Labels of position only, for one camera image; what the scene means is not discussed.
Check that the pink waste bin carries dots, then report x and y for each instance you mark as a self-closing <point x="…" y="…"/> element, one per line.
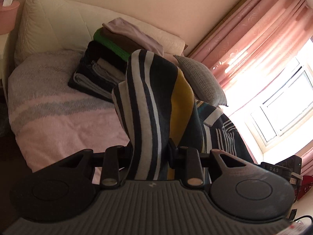
<point x="8" y="17"/>

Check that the stack of folded clothes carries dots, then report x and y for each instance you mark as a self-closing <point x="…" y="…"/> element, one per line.
<point x="105" y="53"/>

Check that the red garment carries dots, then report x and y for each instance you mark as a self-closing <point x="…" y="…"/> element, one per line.
<point x="305" y="192"/>

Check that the striped sweater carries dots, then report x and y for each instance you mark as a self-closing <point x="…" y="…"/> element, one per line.
<point x="146" y="102"/>

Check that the pink bed cover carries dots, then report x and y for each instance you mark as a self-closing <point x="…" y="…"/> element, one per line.
<point x="49" y="117"/>

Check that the grey knitted pillow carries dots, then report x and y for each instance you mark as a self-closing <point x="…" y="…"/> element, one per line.
<point x="203" y="78"/>

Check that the window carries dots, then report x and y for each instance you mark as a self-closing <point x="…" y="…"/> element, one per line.
<point x="281" y="117"/>

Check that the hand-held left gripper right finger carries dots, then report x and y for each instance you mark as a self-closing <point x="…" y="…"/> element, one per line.
<point x="171" y="151"/>

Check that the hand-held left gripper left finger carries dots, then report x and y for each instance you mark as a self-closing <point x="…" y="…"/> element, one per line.
<point x="112" y="161"/>

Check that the white padded headboard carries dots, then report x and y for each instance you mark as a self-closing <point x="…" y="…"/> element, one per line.
<point x="61" y="22"/>

